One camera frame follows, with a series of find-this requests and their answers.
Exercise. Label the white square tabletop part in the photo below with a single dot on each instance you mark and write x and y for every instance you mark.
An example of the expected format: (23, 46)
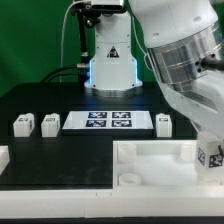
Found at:
(161, 168)

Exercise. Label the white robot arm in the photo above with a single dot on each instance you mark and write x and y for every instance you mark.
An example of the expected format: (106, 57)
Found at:
(186, 50)

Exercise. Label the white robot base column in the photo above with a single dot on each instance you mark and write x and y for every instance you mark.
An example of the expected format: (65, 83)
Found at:
(113, 69)

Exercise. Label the white marker plate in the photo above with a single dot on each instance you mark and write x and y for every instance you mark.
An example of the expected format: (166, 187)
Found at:
(108, 120)

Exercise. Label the white U-shaped obstacle fence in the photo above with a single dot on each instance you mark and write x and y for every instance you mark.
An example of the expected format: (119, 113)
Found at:
(99, 203)

